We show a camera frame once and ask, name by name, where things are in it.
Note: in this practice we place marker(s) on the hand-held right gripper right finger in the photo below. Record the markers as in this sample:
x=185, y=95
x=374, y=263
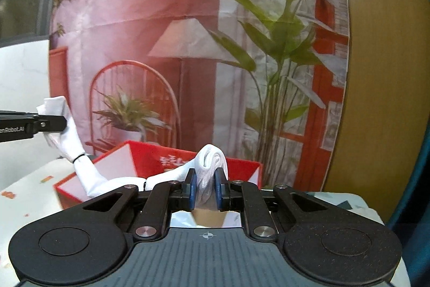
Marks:
x=220, y=189

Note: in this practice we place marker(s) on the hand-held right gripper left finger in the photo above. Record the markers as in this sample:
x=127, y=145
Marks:
x=192, y=189

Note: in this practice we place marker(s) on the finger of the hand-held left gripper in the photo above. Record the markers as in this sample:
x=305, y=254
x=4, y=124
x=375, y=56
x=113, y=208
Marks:
x=50, y=124

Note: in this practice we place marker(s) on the white sock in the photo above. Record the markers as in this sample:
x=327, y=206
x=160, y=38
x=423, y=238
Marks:
x=208, y=159

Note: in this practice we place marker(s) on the red cardboard box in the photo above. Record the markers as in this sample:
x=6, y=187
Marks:
x=151, y=156

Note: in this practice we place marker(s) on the white marbled board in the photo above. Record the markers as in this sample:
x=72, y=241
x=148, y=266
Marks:
x=20, y=78

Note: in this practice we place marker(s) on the patterned white tablecloth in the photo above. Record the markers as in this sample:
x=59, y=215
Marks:
x=33, y=186

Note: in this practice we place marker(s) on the yellow wooden panel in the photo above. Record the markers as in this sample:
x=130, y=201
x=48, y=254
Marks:
x=379, y=71

